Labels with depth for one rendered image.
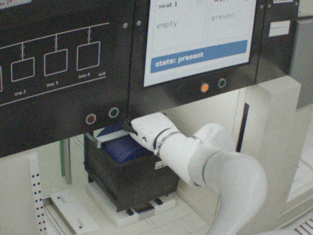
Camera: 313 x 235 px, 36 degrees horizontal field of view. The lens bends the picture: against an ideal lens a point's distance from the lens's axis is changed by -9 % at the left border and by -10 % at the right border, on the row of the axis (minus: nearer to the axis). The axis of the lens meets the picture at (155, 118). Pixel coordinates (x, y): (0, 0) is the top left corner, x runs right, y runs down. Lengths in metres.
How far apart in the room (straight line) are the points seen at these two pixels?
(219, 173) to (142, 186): 0.56
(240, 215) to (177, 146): 0.44
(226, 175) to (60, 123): 0.31
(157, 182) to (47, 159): 0.47
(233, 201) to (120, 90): 0.30
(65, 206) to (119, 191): 0.21
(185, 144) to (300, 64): 0.37
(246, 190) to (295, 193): 0.90
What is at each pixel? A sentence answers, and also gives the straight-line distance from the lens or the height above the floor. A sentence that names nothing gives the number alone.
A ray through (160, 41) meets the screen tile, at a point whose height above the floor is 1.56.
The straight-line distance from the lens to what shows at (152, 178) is 1.47.
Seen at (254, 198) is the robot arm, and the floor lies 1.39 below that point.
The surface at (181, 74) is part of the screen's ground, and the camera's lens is 1.04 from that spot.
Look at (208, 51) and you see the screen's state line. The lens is 1.06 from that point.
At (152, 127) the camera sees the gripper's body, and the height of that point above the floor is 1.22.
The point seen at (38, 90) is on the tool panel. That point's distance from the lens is 0.88.
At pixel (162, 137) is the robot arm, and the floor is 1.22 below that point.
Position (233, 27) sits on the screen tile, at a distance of 1.09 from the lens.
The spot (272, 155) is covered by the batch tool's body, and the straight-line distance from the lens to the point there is 1.35.
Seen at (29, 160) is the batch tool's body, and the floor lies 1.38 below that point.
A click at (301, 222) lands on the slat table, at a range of 1.83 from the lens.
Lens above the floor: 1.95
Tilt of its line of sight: 32 degrees down
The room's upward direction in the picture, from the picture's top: 5 degrees clockwise
